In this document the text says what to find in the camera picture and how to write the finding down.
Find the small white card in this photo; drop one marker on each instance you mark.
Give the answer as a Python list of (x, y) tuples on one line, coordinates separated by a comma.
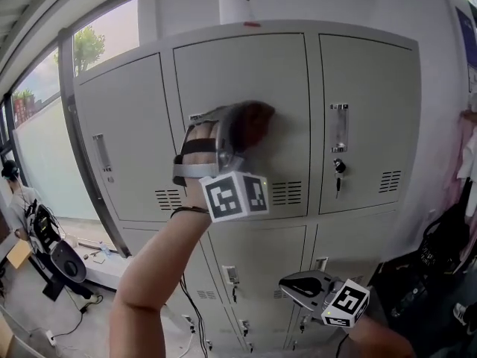
[(99, 261)]

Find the white window sill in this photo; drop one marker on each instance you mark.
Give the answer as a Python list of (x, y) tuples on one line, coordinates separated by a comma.
[(108, 270)]

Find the white cylindrical device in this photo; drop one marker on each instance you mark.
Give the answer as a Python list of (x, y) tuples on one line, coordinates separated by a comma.
[(234, 6)]

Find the brown wiping cloth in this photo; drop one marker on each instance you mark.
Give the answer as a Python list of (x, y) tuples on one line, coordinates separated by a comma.
[(253, 125)]

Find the person's left hand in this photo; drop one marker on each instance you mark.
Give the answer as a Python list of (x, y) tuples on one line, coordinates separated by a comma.
[(201, 132)]

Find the grey metal locker cabinet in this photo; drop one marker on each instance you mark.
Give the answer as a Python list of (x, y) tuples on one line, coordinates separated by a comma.
[(261, 252)]

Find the green tree outside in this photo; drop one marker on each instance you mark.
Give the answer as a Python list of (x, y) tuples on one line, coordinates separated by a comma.
[(87, 49)]

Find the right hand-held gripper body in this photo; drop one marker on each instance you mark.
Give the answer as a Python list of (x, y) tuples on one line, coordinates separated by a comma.
[(346, 300)]

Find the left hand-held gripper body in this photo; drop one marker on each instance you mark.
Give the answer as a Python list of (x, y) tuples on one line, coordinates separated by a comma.
[(234, 200)]

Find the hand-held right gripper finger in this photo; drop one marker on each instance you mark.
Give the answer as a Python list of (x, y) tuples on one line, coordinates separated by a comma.
[(309, 298), (309, 276)]

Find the white power strip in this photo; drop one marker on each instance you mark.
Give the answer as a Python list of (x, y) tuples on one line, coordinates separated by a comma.
[(50, 337)]

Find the window frame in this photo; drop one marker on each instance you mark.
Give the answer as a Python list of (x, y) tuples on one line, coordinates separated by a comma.
[(69, 106)]

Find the small red tag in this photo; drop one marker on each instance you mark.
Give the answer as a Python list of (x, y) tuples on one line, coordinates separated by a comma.
[(252, 24)]

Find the blue wall poster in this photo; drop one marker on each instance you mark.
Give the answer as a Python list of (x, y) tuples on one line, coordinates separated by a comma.
[(467, 36)]

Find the pink hanging garment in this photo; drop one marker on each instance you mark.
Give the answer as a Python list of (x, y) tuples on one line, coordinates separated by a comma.
[(466, 125)]

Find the wooden furniture piece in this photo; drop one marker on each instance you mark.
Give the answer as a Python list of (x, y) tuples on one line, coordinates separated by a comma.
[(6, 338)]

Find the person's left forearm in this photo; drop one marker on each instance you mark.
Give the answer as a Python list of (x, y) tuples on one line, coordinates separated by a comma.
[(149, 274)]

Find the grey metal locker door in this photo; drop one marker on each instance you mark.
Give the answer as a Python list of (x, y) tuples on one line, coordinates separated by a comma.
[(242, 69)]

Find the person's right forearm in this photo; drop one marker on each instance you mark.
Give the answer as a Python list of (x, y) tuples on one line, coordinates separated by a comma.
[(380, 341)]

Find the clear water bottle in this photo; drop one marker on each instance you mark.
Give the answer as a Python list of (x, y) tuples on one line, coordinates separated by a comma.
[(105, 249)]

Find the black wrist band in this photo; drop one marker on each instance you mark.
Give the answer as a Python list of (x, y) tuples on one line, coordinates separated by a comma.
[(186, 210)]

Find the white wall socket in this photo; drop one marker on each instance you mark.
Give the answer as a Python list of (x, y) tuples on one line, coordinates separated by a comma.
[(432, 215)]

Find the black tote bag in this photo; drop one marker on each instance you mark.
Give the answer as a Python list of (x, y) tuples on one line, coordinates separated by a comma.
[(439, 244)]

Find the tan cardboard box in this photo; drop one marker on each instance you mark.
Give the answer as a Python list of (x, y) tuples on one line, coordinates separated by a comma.
[(18, 256)]

